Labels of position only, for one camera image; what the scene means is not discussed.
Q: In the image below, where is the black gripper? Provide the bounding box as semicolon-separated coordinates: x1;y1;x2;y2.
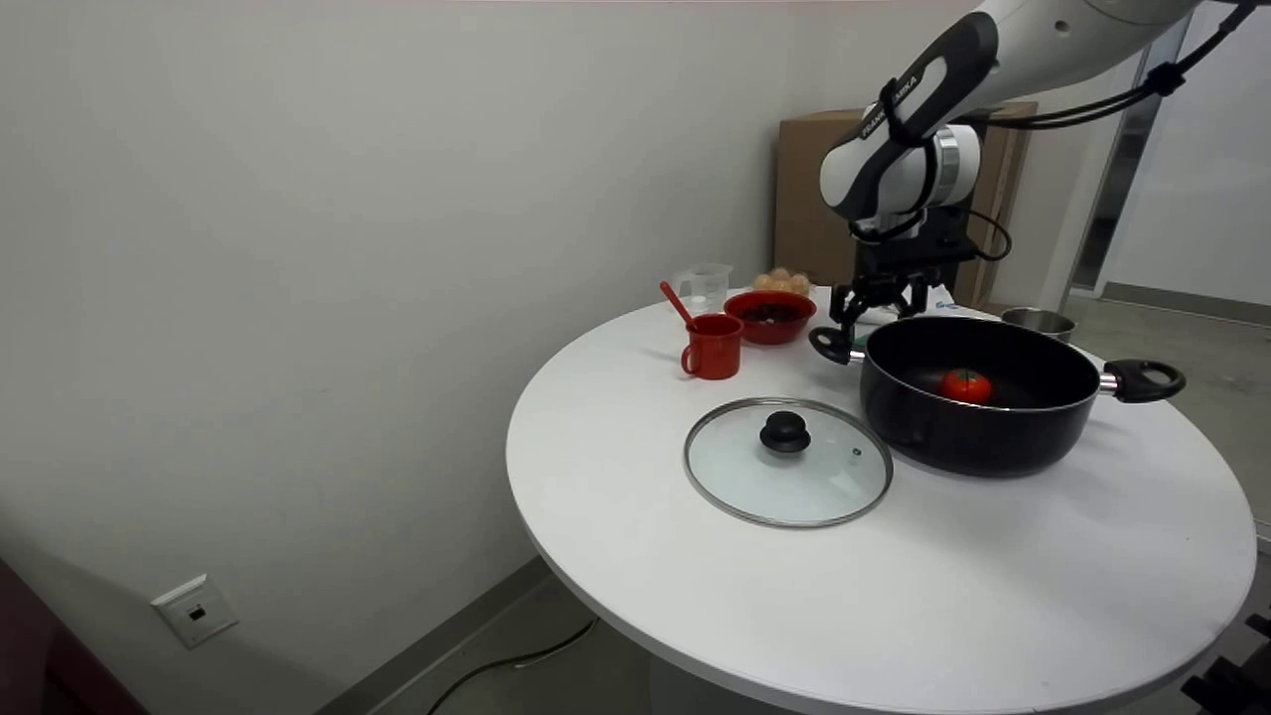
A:
829;216;991;336

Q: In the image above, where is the orange tomato toy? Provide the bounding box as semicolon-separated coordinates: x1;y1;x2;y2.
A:
935;365;997;410

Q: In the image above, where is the black cooking pot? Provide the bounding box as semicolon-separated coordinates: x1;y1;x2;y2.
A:
807;313;1188;480

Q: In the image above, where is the glass lid with black knob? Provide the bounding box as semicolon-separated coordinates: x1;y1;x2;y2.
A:
678;393;899;534

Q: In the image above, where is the small stainless steel pot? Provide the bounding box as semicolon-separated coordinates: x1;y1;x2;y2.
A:
1003;307;1080;348

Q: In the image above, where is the white cloth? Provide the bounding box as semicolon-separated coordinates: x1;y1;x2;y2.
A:
927;281;1003;322

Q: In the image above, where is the red bowl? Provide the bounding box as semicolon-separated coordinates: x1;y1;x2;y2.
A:
719;288;821;352

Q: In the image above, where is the red mug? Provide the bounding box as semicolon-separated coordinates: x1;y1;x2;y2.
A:
678;309;746;387

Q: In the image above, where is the clear plastic measuring cup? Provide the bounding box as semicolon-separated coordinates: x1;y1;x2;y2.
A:
668;258;734;318

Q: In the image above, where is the red spoon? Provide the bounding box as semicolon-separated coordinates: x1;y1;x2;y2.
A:
655;277;701;336

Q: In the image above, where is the black equipment piece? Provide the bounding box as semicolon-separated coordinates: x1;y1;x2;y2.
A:
1182;612;1271;715

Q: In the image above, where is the grey metal door frame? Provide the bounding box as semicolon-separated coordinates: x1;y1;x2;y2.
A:
1064;13;1205;296

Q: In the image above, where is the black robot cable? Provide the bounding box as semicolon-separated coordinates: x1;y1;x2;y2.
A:
986;0;1271;137

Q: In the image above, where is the black floor cable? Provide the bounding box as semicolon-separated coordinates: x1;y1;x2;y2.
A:
420;615;602;715

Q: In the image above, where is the white wall outlet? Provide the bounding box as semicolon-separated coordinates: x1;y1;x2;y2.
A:
149;574;243;651

